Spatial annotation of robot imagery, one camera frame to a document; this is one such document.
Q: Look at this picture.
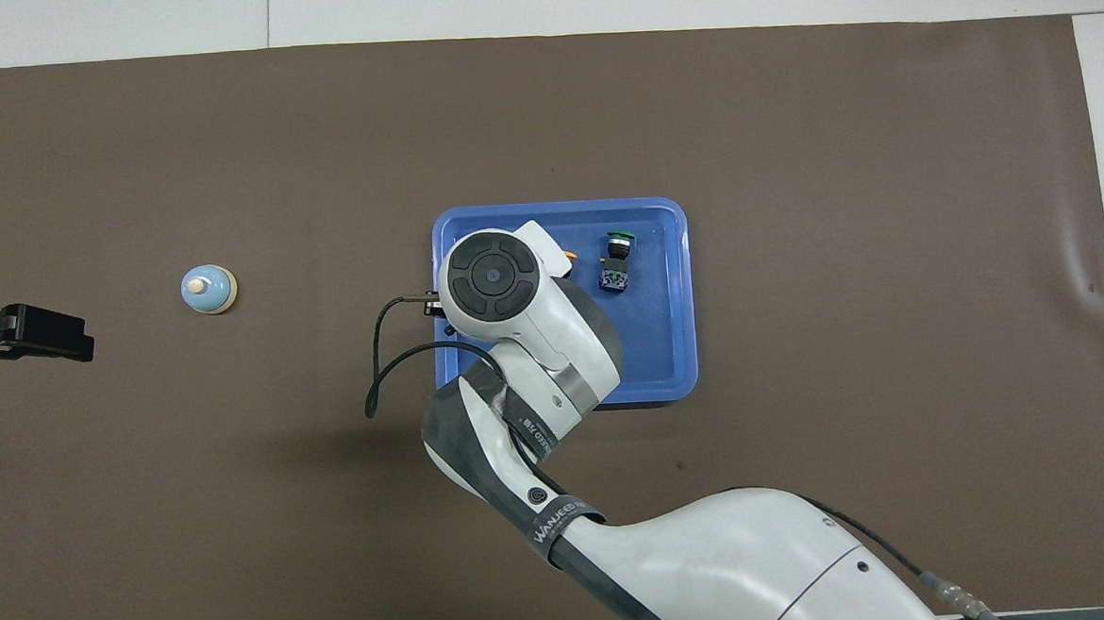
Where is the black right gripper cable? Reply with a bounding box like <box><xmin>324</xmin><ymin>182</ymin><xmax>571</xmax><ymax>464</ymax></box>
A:
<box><xmin>360</xmin><ymin>291</ymin><xmax>511</xmax><ymax>420</ymax></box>

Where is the grey connector arm cable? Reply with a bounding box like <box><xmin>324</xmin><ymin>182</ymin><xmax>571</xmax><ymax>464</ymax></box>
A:
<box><xmin>797</xmin><ymin>480</ymin><xmax>1013</xmax><ymax>620</ymax></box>

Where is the brown table mat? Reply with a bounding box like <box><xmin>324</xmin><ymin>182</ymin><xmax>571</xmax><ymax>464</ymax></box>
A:
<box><xmin>0</xmin><ymin>4</ymin><xmax>1104</xmax><ymax>620</ymax></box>

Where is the light blue call bell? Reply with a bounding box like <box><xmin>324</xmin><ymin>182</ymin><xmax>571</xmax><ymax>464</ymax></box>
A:
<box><xmin>179</xmin><ymin>262</ymin><xmax>240</xmax><ymax>317</ymax></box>

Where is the green push button switch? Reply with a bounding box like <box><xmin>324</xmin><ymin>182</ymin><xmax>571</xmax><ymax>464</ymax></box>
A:
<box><xmin>596</xmin><ymin>230</ymin><xmax>639</xmax><ymax>295</ymax></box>

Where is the blue plastic tray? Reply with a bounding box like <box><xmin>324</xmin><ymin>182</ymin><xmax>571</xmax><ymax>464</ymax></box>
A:
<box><xmin>427</xmin><ymin>195</ymin><xmax>701</xmax><ymax>416</ymax></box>

